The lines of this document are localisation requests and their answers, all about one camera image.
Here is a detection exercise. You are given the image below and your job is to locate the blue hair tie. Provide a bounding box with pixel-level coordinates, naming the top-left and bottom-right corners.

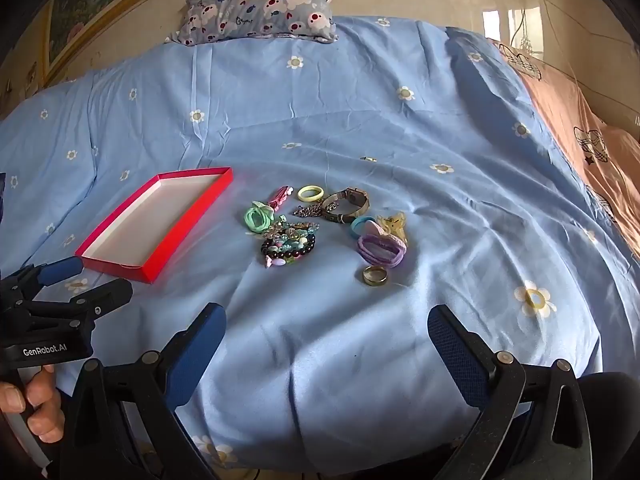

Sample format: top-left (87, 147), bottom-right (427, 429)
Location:
top-left (349, 216), bottom-right (376, 242)

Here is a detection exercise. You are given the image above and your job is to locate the yellow hair bow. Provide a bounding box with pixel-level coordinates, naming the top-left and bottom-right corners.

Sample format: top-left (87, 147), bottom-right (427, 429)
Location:
top-left (376, 212), bottom-right (409, 249)

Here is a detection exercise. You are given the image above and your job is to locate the purple hair tie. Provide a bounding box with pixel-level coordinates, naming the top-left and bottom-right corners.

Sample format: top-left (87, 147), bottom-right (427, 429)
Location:
top-left (356, 222), bottom-right (405, 269)

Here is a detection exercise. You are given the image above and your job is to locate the blue floral bedsheet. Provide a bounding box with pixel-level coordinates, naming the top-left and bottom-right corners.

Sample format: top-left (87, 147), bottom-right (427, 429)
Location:
top-left (0, 15), bottom-right (640, 476)

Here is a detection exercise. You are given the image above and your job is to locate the green hair tie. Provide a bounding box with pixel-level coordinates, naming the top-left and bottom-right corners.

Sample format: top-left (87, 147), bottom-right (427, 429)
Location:
top-left (244, 201), bottom-right (275, 235)

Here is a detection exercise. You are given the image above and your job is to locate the colourful bead bracelet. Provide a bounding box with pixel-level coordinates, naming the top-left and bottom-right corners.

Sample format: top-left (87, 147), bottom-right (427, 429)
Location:
top-left (261, 250), bottom-right (303, 270)

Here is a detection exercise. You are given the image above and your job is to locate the pink blanket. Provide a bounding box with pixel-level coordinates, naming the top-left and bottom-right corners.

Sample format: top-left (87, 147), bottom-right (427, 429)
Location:
top-left (492, 40), bottom-right (640, 257)

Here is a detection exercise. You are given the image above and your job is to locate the red-rimmed white tray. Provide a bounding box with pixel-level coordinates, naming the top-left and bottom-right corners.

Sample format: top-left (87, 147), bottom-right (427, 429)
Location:
top-left (75, 167), bottom-right (234, 284)

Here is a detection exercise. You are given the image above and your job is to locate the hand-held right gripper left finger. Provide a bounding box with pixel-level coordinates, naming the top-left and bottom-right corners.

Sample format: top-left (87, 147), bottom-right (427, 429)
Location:
top-left (60, 302), bottom-right (228, 480)

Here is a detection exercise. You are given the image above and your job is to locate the wristwatch with brown strap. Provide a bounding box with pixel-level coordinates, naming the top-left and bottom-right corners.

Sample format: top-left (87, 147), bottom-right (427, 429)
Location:
top-left (320, 187), bottom-right (371, 224)

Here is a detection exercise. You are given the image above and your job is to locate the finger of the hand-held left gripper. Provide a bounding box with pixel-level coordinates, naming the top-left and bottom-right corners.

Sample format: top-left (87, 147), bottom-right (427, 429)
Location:
top-left (0, 256), bottom-right (85, 302)
top-left (20, 278), bottom-right (134, 331)

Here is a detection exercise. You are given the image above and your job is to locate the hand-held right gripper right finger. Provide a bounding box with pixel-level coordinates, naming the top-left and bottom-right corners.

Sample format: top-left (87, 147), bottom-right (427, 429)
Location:
top-left (427, 304), bottom-right (606, 480)

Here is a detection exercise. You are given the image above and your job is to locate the pastel bead bracelet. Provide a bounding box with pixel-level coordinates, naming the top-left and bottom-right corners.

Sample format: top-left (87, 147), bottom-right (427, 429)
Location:
top-left (260, 215), bottom-right (319, 247)

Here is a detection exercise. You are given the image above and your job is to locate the dark bead bracelet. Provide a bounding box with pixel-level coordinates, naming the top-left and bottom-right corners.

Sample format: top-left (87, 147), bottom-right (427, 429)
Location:
top-left (260, 234), bottom-right (317, 262)

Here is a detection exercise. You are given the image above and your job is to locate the person's left hand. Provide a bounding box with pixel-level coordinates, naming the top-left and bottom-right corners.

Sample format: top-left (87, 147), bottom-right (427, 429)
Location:
top-left (0, 364), bottom-right (64, 446)

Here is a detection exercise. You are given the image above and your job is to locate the printed pillow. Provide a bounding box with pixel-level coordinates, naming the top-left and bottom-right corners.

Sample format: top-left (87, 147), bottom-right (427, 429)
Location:
top-left (166, 0), bottom-right (342, 47)

